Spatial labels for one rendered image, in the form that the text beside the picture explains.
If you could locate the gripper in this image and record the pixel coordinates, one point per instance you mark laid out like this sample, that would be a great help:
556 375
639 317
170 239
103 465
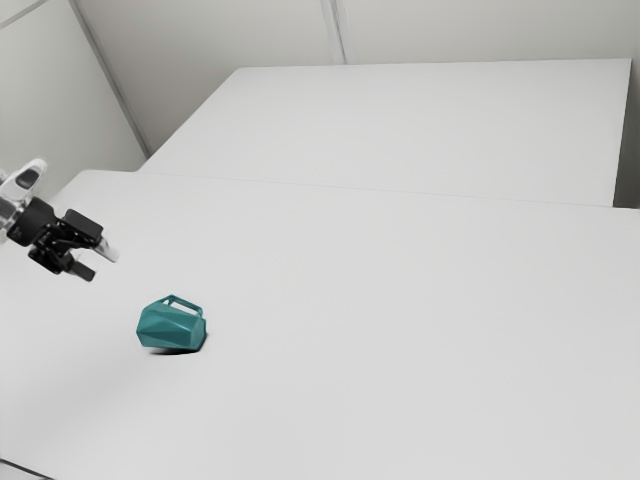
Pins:
35 223

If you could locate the teal faceted mug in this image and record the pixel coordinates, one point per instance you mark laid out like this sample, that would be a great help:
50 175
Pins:
170 325

